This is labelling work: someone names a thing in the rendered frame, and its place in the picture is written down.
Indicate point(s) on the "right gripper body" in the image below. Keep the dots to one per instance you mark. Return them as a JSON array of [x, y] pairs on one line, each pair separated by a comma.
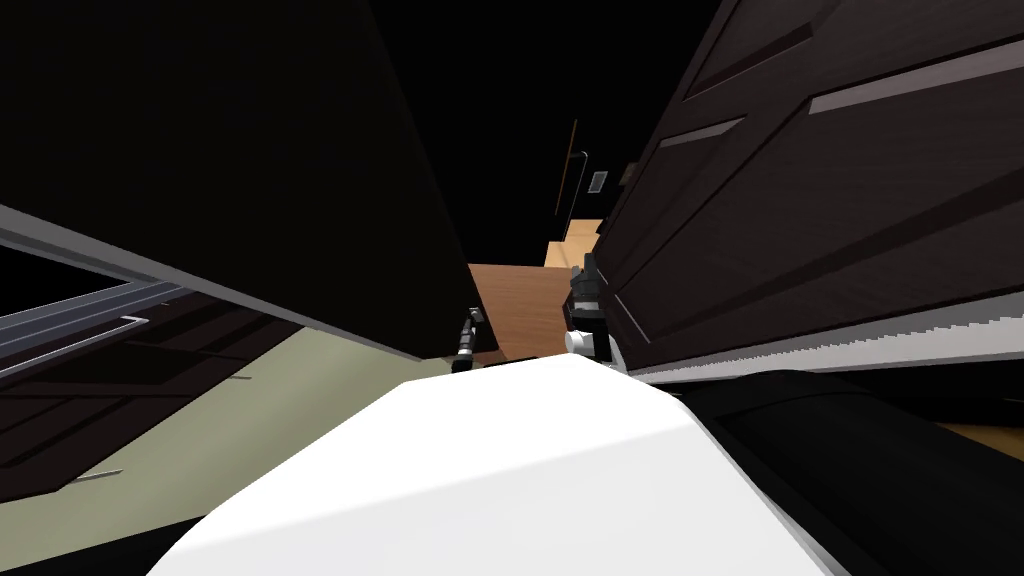
[[585, 292]]

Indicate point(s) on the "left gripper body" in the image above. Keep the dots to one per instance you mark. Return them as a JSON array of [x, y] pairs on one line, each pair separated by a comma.
[[475, 318]]

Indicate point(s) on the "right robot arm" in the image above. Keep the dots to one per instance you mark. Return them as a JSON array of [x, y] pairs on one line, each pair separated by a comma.
[[848, 480]]

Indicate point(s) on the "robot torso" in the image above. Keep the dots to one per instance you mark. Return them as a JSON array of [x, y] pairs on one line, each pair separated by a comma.
[[496, 472]]

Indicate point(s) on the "dark brown drawer cabinet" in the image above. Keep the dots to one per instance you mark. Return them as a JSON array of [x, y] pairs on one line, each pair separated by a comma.
[[816, 208]]

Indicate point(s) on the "black cupboard door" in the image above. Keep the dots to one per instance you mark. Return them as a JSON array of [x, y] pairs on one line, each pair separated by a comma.
[[240, 160]]

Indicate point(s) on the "small grey wall picture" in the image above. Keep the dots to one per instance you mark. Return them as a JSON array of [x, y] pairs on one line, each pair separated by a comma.
[[598, 182]]

